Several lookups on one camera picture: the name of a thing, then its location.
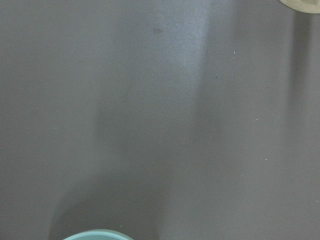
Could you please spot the green bowl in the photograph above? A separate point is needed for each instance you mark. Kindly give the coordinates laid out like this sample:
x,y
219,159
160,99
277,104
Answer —
x,y
99,234

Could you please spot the cream serving tray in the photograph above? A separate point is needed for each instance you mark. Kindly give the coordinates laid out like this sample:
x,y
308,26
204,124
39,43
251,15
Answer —
x,y
304,6

